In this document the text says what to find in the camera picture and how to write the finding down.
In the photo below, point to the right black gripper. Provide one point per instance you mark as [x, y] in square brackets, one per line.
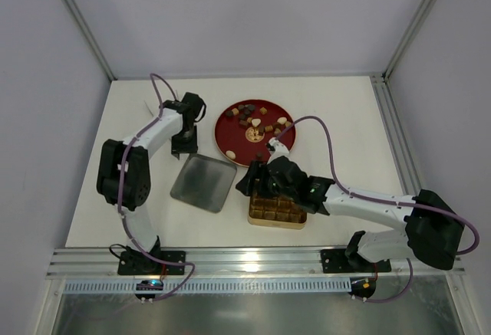
[259, 176]

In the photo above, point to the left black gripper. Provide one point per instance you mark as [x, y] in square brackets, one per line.
[184, 146]

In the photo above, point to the gold chocolate box tray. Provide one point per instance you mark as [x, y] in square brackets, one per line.
[277, 212]

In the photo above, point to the white oval chocolate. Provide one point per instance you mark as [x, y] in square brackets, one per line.
[230, 154]

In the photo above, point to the silver tin lid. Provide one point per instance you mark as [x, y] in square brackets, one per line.
[204, 182]

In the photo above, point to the silver metal tongs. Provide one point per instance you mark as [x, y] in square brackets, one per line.
[153, 104]

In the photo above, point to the red round plate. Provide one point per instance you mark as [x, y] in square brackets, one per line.
[237, 133]

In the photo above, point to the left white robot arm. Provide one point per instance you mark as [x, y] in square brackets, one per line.
[123, 176]

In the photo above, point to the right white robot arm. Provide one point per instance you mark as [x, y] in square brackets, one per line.
[422, 226]

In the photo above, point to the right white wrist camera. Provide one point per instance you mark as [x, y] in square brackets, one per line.
[276, 149]

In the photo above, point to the aluminium front rail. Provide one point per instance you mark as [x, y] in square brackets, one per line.
[216, 262]

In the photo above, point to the slotted grey cable duct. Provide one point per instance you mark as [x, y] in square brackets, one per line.
[210, 286]

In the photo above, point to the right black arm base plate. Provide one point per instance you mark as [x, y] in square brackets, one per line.
[338, 261]

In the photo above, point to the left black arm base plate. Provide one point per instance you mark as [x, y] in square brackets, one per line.
[133, 263]

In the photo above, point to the left aluminium frame post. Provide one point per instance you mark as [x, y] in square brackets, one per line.
[89, 38]

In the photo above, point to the aluminium frame post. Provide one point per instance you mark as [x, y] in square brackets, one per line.
[412, 30]
[89, 38]

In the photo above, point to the right aluminium frame post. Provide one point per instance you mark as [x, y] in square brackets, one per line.
[412, 30]

